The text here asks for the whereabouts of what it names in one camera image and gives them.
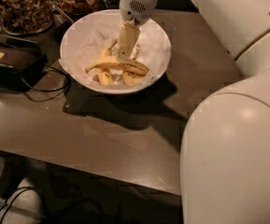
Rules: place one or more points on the left lower banana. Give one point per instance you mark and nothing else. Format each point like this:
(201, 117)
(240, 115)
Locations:
(105, 78)

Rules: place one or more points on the dark device with label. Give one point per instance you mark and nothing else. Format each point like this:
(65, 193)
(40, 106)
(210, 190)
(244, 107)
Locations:
(20, 68)

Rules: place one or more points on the white bowl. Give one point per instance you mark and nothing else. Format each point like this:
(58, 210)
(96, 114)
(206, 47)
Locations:
(88, 47)

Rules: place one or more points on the glass jar dried fruit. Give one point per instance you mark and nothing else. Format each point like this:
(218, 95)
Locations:
(78, 0)

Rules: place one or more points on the right lower banana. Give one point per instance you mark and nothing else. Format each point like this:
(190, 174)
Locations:
(131, 79)

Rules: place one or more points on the yellow banana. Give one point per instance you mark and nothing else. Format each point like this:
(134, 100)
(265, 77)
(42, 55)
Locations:
(112, 62)

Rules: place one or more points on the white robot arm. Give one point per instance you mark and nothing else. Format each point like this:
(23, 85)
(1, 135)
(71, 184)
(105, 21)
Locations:
(225, 150)

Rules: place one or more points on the large glass nut jar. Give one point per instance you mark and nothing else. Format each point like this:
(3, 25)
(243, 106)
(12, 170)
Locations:
(25, 17)

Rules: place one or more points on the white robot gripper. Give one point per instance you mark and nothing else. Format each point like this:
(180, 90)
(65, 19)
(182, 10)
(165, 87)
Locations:
(134, 9)

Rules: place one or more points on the white paper liner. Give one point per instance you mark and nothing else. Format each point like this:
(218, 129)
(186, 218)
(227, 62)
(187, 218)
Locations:
(94, 44)

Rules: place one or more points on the grey metal stand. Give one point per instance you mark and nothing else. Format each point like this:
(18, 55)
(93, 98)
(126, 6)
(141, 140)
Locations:
(47, 42)

